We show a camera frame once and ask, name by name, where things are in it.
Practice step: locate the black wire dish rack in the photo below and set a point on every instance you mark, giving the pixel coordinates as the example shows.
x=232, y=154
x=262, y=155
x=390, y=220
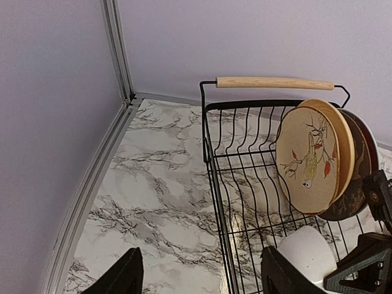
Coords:
x=252, y=211

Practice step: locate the cream gold rimmed plate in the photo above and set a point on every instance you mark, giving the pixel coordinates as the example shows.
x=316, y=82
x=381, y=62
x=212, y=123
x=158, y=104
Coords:
x=306, y=160

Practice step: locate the left aluminium frame post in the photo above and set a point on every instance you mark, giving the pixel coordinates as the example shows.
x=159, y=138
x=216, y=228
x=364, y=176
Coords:
x=112, y=20

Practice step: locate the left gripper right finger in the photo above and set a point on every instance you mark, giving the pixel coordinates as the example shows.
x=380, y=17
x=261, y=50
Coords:
x=281, y=277

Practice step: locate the white bowl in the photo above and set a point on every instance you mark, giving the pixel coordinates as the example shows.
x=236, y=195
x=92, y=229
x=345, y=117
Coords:
x=308, y=251

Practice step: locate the red teal floral plate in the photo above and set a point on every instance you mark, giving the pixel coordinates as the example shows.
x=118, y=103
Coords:
x=371, y=142

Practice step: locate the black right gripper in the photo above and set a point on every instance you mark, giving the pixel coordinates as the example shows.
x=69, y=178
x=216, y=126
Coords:
x=367, y=269

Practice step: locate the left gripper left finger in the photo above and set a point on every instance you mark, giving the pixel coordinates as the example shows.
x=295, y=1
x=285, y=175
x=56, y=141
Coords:
x=125, y=276

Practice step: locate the grey reindeer plate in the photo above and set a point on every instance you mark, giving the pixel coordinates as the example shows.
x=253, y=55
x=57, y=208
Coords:
x=352, y=201

